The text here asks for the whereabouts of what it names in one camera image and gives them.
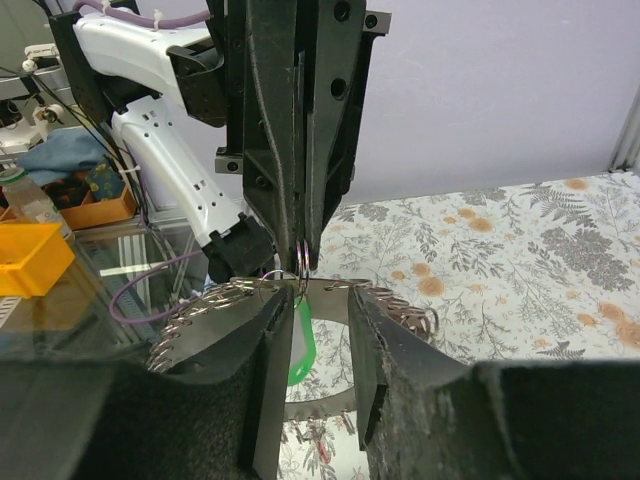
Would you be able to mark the plastic bottle green cap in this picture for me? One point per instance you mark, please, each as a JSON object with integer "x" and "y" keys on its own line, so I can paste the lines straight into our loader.
{"x": 29, "y": 203}

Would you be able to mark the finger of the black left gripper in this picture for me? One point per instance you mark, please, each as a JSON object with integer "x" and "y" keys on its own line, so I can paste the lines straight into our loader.
{"x": 329, "y": 41}
{"x": 270, "y": 179}

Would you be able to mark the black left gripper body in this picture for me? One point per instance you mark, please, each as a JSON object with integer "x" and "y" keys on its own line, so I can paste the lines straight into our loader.
{"x": 229, "y": 33}

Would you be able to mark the orange plastic bin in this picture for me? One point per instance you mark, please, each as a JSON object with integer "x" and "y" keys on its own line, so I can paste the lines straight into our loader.
{"x": 33, "y": 258}

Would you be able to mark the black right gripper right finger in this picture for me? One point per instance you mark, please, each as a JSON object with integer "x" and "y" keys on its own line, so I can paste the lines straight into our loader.
{"x": 423, "y": 415}

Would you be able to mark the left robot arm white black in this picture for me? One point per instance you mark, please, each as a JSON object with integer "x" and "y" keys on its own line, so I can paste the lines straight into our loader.
{"x": 160, "y": 86}

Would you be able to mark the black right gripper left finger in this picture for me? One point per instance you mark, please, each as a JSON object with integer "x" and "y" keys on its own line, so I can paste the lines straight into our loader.
{"x": 218, "y": 417}

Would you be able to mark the green key tag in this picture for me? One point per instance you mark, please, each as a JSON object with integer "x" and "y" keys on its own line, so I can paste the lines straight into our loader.
{"x": 303, "y": 349}

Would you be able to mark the large keyring with many rings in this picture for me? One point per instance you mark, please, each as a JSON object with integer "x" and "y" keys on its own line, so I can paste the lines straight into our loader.
{"x": 286, "y": 348}

